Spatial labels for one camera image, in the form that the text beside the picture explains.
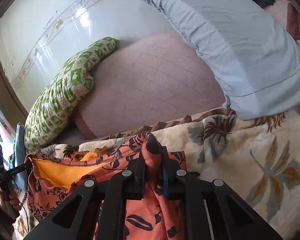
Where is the orange floral print top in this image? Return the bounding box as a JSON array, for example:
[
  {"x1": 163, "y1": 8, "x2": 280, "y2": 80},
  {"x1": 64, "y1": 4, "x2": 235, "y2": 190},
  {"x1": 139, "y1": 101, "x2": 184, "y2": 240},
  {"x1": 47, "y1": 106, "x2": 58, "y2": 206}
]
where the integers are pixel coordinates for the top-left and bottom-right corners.
[{"x1": 26, "y1": 132, "x2": 185, "y2": 239}]

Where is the left hand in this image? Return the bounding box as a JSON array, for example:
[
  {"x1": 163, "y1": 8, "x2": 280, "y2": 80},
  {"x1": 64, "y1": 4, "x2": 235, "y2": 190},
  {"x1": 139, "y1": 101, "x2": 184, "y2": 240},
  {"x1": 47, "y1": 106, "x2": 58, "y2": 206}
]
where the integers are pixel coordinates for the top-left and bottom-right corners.
[{"x1": 0, "y1": 189, "x2": 21, "y2": 217}]

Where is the green white patterned pillow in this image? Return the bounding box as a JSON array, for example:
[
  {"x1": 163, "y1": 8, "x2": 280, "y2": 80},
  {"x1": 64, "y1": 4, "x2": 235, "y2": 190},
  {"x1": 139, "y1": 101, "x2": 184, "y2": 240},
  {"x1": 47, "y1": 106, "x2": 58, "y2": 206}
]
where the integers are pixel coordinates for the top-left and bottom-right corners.
[{"x1": 24, "y1": 37, "x2": 119, "y2": 153}]

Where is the cream leaf-pattern fleece blanket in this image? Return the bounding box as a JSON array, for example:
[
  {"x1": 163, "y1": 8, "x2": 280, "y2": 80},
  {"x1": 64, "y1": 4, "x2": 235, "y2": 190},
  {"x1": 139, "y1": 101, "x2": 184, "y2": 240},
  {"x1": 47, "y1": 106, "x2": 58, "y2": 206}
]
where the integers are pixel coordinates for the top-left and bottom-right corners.
[{"x1": 22, "y1": 107, "x2": 300, "y2": 239}]

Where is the mauve quilted mattress sheet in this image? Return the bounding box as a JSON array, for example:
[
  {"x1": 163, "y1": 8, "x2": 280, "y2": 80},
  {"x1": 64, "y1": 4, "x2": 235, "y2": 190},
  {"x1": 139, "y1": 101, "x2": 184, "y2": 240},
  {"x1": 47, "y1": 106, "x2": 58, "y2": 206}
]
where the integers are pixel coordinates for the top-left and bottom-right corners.
[{"x1": 74, "y1": 31, "x2": 225, "y2": 139}]

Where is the light blue pillow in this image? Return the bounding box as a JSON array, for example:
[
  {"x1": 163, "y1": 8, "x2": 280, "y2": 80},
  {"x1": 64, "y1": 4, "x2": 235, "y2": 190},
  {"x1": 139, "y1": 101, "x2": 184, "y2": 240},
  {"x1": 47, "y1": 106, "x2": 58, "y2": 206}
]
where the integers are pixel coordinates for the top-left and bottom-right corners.
[{"x1": 141, "y1": 0, "x2": 300, "y2": 120}]

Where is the pink maroon patchwork bedding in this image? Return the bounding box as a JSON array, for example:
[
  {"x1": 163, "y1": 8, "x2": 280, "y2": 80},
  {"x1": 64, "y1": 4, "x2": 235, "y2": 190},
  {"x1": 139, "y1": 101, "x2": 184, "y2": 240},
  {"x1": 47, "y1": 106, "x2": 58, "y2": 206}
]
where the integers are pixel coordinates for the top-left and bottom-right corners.
[{"x1": 265, "y1": 0, "x2": 300, "y2": 48}]

